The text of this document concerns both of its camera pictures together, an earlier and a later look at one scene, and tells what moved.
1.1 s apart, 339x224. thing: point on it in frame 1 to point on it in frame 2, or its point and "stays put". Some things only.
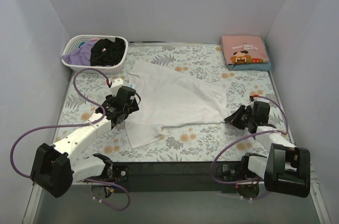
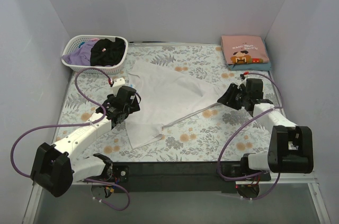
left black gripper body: (131, 107) stays put
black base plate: (170, 177) stays put
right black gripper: (240, 116) to (235, 97)
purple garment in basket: (81, 55) stays put
